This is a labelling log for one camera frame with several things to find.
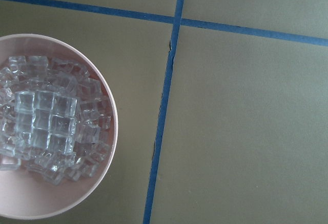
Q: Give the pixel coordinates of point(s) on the clear ice cubes pile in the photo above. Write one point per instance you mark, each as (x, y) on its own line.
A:
(55, 118)

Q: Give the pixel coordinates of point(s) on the pink bowl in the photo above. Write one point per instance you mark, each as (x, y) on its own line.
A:
(25, 195)

